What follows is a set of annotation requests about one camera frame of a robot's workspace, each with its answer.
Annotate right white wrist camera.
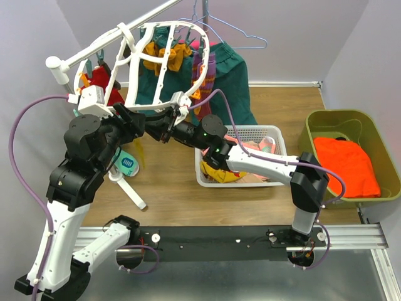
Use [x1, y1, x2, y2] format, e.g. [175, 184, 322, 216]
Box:
[170, 92, 192, 126]

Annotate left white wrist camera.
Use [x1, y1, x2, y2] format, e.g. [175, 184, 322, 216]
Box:
[68, 85, 112, 118]

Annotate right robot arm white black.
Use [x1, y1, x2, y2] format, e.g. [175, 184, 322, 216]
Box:
[145, 108, 328, 246]

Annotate pink garment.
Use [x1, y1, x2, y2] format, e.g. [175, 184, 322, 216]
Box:
[190, 41, 217, 52]

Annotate purple striped hanging sock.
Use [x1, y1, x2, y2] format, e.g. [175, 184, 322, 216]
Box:
[190, 52, 216, 121]

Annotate orange cloth in bin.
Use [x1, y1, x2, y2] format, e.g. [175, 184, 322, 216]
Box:
[313, 137, 381, 198]

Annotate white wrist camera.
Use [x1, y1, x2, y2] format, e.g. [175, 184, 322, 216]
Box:
[68, 85, 112, 118]
[170, 92, 192, 126]

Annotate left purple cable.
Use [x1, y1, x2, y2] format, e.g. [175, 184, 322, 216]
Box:
[8, 95, 71, 301]

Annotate green trousers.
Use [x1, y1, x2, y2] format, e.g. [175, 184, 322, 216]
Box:
[136, 41, 257, 125]

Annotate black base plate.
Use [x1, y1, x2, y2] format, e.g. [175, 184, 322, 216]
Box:
[140, 225, 326, 262]

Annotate white drying rack pole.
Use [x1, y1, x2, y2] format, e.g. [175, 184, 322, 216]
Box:
[45, 0, 182, 210]

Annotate mustard yellow sock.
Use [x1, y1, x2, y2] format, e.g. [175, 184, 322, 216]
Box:
[133, 139, 146, 168]

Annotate dark brown hanging sock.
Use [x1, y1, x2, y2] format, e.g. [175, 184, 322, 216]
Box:
[98, 61, 121, 91]

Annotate white laundry basket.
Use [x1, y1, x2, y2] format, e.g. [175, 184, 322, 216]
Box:
[195, 125, 287, 188]

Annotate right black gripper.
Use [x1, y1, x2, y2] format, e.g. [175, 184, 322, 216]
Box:
[145, 106, 209, 152]

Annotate white round clip hanger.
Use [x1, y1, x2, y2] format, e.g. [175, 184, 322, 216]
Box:
[74, 21, 210, 112]

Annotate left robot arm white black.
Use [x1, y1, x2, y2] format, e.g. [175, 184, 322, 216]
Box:
[14, 103, 145, 300]

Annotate red hanging garment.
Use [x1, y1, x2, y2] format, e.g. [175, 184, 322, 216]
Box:
[80, 67, 125, 107]

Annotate vertical metal pole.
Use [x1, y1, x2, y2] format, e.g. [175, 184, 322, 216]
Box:
[202, 0, 209, 36]

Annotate olive green plastic bin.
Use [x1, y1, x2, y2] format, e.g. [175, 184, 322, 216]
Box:
[297, 108, 401, 208]

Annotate pink socks in basket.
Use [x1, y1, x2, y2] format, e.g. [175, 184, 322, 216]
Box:
[200, 136, 276, 184]

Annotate mustard yellow hanging socks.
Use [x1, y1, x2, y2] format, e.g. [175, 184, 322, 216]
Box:
[142, 42, 192, 76]

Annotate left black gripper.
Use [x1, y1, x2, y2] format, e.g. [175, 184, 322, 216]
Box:
[92, 100, 147, 171]

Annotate blue wire hanger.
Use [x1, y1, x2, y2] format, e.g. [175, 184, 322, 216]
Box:
[175, 0, 269, 51]

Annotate aluminium rail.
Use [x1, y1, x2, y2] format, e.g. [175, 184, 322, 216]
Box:
[73, 224, 388, 251]

